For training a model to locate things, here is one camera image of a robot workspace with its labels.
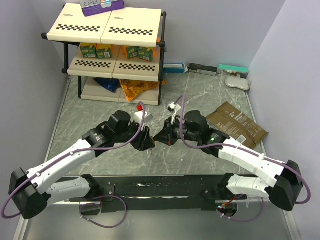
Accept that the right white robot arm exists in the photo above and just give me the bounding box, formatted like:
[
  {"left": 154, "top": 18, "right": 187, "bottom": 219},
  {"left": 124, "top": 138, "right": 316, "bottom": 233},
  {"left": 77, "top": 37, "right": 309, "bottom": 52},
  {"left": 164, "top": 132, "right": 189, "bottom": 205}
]
[{"left": 154, "top": 110, "right": 304, "bottom": 211}]

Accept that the black long box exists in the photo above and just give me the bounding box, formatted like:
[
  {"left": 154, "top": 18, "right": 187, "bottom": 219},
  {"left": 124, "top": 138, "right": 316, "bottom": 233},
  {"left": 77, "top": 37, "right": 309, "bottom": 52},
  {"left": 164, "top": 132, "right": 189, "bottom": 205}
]
[{"left": 188, "top": 63, "right": 218, "bottom": 77}]

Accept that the green yellow carton right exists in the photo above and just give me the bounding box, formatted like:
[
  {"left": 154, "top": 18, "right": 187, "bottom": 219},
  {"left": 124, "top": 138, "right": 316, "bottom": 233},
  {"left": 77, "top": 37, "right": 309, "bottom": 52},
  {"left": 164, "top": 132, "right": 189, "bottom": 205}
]
[{"left": 138, "top": 47, "right": 154, "bottom": 62}]

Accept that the cream black three-tier shelf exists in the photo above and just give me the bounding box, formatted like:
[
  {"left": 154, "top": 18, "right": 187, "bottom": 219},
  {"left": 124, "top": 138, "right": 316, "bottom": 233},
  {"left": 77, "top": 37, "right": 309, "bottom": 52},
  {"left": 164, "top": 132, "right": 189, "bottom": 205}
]
[{"left": 41, "top": 0, "right": 167, "bottom": 106}]

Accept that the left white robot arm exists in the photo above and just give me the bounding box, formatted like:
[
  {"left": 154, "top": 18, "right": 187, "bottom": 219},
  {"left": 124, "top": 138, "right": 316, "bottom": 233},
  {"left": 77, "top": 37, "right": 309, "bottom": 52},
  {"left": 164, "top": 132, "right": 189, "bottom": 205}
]
[{"left": 8, "top": 110, "right": 155, "bottom": 220}]

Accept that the grey white pad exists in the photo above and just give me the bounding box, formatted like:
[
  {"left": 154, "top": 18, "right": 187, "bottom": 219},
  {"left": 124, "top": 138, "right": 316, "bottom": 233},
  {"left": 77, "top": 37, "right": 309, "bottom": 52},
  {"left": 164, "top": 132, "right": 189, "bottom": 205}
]
[{"left": 225, "top": 76, "right": 251, "bottom": 91}]

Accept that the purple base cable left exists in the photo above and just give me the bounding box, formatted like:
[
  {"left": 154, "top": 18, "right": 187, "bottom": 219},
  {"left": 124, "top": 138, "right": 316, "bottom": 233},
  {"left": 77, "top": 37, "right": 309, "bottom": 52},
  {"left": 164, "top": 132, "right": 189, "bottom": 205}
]
[{"left": 79, "top": 194, "right": 128, "bottom": 229}]

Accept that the green yellow carton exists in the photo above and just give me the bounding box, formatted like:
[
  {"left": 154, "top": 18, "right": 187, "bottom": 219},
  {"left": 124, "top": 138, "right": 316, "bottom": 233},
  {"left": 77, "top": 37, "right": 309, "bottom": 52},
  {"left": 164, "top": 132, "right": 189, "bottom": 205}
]
[
  {"left": 124, "top": 46, "right": 139, "bottom": 60},
  {"left": 96, "top": 44, "right": 112, "bottom": 59},
  {"left": 138, "top": 47, "right": 154, "bottom": 62},
  {"left": 79, "top": 42, "right": 97, "bottom": 59}
]

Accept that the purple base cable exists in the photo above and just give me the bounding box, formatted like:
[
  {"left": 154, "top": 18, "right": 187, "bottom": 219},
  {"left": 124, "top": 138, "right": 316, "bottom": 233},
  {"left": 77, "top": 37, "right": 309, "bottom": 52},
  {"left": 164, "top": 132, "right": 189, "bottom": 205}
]
[
  {"left": 79, "top": 194, "right": 128, "bottom": 229},
  {"left": 219, "top": 197, "right": 265, "bottom": 223}
]

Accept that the brown foil pouch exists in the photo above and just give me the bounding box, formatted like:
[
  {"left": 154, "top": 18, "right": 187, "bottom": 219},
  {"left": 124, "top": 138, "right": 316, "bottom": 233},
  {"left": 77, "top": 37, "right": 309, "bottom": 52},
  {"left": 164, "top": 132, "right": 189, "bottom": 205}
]
[{"left": 206, "top": 101, "right": 269, "bottom": 149}]

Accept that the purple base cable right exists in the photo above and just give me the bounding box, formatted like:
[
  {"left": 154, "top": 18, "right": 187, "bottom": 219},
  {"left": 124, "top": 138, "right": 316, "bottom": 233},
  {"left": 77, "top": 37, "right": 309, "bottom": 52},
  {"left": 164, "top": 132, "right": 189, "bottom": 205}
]
[{"left": 219, "top": 197, "right": 265, "bottom": 223}]

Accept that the green yellow carton far left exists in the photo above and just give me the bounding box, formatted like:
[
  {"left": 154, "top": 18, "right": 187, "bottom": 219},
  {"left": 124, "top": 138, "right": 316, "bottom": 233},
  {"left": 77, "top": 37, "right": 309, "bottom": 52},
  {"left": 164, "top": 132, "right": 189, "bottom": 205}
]
[{"left": 79, "top": 42, "right": 97, "bottom": 59}]

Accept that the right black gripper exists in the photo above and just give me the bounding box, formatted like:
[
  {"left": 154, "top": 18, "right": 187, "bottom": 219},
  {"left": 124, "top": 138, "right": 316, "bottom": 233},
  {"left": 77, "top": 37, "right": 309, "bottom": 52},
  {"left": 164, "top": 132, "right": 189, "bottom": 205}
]
[{"left": 153, "top": 116, "right": 200, "bottom": 147}]

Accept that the orange snack bag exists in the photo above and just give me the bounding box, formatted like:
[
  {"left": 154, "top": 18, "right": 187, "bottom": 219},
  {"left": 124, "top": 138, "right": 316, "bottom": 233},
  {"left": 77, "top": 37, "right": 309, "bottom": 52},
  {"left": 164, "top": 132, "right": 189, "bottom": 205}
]
[{"left": 119, "top": 79, "right": 161, "bottom": 102}]

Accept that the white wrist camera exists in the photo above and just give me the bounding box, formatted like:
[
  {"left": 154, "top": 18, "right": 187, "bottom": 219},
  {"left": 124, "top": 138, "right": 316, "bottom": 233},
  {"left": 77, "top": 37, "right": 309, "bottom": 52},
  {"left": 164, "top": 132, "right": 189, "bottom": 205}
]
[
  {"left": 134, "top": 104, "right": 153, "bottom": 124},
  {"left": 167, "top": 102, "right": 182, "bottom": 124}
]

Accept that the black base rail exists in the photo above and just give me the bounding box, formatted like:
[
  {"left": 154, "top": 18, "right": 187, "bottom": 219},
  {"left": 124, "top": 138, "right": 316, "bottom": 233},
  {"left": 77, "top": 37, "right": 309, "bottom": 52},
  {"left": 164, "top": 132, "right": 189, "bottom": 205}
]
[{"left": 68, "top": 173, "right": 247, "bottom": 213}]

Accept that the blue white flat box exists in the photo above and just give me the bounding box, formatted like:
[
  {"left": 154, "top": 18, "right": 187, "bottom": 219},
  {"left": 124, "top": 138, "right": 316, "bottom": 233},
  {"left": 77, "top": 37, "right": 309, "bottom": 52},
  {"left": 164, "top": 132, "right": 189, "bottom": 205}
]
[{"left": 163, "top": 63, "right": 189, "bottom": 74}]

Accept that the purple white box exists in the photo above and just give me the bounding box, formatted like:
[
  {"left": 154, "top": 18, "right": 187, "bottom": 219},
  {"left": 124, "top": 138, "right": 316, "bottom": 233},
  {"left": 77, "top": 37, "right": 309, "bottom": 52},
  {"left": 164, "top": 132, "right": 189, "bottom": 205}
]
[{"left": 80, "top": 0, "right": 125, "bottom": 17}]

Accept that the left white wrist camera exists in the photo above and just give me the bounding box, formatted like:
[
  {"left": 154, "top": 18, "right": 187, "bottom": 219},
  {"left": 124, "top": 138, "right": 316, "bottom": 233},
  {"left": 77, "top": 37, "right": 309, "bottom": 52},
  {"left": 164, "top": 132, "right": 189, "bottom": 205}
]
[{"left": 134, "top": 104, "right": 153, "bottom": 124}]

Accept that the teal white box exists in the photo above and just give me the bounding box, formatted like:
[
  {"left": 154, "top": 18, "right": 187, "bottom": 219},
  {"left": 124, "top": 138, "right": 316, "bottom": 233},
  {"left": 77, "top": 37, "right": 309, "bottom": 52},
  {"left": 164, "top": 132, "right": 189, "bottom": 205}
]
[{"left": 217, "top": 64, "right": 249, "bottom": 78}]

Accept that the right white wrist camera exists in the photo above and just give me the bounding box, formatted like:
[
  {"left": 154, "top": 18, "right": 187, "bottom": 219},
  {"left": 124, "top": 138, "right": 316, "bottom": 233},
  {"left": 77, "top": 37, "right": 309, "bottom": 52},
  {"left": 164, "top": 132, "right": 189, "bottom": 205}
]
[{"left": 167, "top": 102, "right": 182, "bottom": 124}]

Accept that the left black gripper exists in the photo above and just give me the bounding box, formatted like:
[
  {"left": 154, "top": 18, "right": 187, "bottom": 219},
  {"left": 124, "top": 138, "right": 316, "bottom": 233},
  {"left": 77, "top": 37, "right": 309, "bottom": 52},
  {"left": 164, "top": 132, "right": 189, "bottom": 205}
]
[{"left": 114, "top": 119, "right": 155, "bottom": 151}]

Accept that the blue snack bag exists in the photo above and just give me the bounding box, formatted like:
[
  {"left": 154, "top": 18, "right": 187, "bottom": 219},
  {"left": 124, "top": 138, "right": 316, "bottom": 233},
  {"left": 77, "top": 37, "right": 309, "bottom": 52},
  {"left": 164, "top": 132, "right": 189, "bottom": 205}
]
[{"left": 94, "top": 77, "right": 120, "bottom": 93}]

